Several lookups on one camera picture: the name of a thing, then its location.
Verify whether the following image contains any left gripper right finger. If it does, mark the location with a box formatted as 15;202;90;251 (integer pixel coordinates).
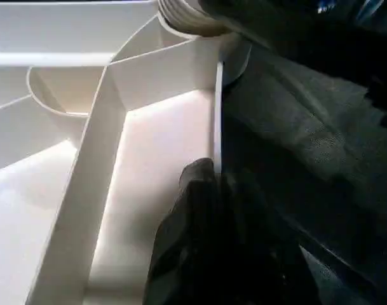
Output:
220;170;322;305

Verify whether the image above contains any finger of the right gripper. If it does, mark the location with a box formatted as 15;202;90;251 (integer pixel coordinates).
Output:
200;0;387;96

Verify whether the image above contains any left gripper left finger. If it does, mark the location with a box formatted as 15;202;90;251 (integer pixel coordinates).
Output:
144;158;222;305

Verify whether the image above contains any white plastic table leg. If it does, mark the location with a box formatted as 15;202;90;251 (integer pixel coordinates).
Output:
156;0;235;37

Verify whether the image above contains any white plastic table top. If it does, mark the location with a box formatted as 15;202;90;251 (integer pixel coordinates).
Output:
0;0;252;305

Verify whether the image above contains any black work mat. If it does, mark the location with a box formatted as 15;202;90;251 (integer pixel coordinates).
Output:
220;38;387;305

